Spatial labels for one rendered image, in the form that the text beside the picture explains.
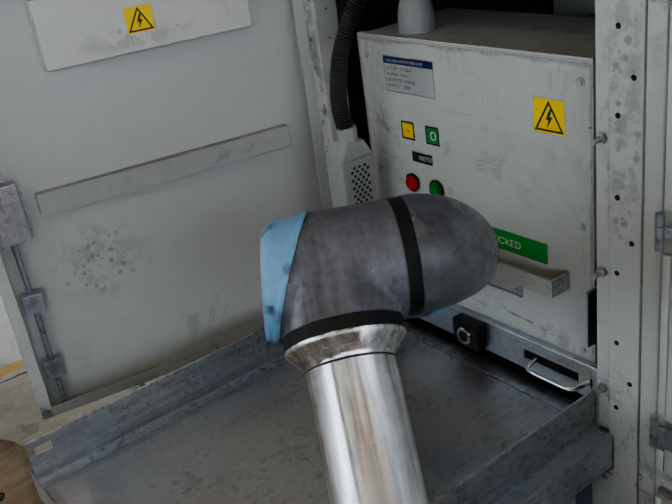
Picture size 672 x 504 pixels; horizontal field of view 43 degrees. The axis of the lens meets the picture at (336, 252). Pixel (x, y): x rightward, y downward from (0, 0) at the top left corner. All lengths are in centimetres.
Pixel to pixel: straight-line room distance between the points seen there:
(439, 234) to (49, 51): 82
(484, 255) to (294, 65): 85
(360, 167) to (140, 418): 57
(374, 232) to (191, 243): 85
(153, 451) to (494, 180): 70
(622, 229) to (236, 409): 71
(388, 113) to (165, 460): 69
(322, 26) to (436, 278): 84
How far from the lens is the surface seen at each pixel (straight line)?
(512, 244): 138
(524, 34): 137
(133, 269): 158
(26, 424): 328
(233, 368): 157
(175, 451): 144
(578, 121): 122
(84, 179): 150
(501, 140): 133
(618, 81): 111
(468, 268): 80
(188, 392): 154
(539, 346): 142
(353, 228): 78
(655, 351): 123
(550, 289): 131
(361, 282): 76
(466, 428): 137
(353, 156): 148
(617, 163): 114
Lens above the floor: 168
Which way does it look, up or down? 25 degrees down
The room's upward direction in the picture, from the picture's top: 8 degrees counter-clockwise
